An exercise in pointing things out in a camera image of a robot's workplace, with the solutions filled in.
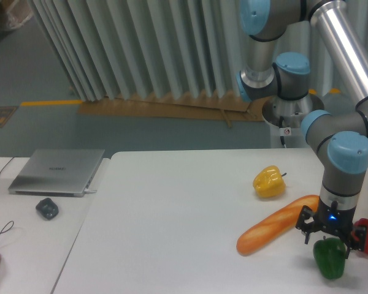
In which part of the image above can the silver closed laptop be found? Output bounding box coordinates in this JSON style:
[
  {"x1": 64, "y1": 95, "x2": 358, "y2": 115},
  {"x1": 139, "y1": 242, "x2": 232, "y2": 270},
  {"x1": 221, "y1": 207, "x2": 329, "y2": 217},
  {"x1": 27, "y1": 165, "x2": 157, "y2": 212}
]
[{"x1": 9, "y1": 149, "x2": 104, "y2": 197}]

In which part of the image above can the orange toy baguette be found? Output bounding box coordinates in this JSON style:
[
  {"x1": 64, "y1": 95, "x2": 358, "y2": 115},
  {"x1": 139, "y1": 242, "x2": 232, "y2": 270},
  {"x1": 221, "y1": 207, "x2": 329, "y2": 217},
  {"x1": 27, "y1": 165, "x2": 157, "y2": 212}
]
[{"x1": 236, "y1": 195, "x2": 320, "y2": 256}]

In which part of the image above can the yellow toy bell pepper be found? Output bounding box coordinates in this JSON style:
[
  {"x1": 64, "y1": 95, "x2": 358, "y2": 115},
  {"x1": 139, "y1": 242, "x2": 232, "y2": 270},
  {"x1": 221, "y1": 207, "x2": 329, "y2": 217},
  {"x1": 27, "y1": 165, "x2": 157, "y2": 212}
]
[{"x1": 253, "y1": 165, "x2": 286, "y2": 198}]

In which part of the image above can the white side table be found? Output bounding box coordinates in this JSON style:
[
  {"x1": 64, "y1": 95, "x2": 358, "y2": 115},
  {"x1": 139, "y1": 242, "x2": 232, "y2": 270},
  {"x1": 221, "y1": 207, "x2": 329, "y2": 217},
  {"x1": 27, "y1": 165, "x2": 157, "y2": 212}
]
[{"x1": 0, "y1": 157, "x2": 109, "y2": 293}]

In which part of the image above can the green toy bell pepper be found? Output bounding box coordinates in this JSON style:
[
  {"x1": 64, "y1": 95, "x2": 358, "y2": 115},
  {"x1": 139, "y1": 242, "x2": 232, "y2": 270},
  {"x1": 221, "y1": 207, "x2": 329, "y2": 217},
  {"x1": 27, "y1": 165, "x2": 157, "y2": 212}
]
[{"x1": 313, "y1": 238, "x2": 346, "y2": 280}]

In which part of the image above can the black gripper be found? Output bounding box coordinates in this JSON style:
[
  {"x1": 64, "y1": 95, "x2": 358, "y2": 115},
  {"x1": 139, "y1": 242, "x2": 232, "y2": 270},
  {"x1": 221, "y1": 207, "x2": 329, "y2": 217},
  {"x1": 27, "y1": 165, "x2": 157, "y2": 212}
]
[{"x1": 295, "y1": 199, "x2": 367, "y2": 259}]

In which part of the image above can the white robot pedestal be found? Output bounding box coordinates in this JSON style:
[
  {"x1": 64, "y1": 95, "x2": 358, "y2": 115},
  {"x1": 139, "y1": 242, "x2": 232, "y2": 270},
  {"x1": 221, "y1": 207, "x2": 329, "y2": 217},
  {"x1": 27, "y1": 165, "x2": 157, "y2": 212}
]
[{"x1": 262, "y1": 93, "x2": 324, "y2": 148}]

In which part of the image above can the flat brown cardboard sheet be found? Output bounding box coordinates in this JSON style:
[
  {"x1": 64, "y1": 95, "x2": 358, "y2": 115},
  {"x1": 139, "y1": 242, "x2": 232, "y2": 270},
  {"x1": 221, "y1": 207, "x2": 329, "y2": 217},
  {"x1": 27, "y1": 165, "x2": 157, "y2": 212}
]
[{"x1": 77, "y1": 90, "x2": 269, "y2": 127}]

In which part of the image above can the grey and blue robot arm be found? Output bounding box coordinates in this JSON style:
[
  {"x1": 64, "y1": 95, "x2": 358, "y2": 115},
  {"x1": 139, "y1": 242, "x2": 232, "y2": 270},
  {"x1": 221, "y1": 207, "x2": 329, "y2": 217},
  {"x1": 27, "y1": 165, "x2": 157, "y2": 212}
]
[{"x1": 237, "y1": 1, "x2": 368, "y2": 251}]

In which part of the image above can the pale green folding screen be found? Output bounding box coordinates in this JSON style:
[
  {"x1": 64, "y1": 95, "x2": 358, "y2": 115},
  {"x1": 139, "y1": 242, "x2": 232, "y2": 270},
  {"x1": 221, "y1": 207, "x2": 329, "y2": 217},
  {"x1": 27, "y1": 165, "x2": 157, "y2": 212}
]
[{"x1": 29, "y1": 1, "x2": 368, "y2": 108}]

